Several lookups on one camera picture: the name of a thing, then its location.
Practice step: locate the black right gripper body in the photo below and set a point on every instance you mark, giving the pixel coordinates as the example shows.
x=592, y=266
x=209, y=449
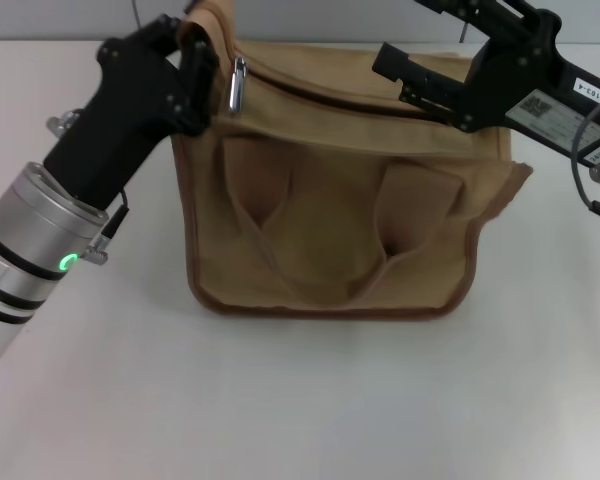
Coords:
x=525, y=75

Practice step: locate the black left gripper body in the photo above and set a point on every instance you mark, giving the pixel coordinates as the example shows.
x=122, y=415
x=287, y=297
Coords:
x=125, y=105

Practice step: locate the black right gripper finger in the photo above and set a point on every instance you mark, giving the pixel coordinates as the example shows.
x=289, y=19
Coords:
x=425, y=85
x=490, y=12

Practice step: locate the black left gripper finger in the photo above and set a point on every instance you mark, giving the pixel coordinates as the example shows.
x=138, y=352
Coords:
x=167, y=35
x=197, y=85

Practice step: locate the silver metal zipper pull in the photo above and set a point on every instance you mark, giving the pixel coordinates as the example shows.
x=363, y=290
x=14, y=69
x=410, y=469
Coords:
x=237, y=85

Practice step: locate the khaki canvas food bag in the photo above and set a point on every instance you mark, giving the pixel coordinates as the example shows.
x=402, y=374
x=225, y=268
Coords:
x=340, y=200

